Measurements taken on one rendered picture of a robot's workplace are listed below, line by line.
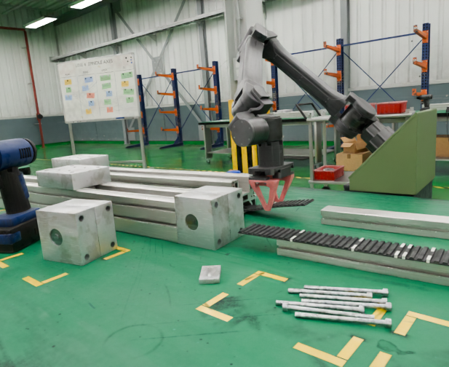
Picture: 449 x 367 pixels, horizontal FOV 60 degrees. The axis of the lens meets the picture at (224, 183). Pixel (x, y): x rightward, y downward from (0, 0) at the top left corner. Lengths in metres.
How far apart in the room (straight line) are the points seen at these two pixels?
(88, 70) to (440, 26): 6.20
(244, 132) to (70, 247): 0.39
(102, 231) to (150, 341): 0.32
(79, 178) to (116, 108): 5.64
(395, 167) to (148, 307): 0.75
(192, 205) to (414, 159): 0.60
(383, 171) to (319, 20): 8.35
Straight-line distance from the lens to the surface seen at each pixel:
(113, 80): 6.64
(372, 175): 1.12
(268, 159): 0.86
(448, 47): 8.41
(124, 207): 0.86
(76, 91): 7.10
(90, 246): 0.74
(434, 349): 0.48
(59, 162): 1.40
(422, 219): 0.79
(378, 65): 8.73
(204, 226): 0.72
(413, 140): 1.08
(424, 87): 8.06
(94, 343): 0.50
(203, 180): 0.94
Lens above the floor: 1.03
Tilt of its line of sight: 11 degrees down
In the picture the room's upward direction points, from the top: 4 degrees counter-clockwise
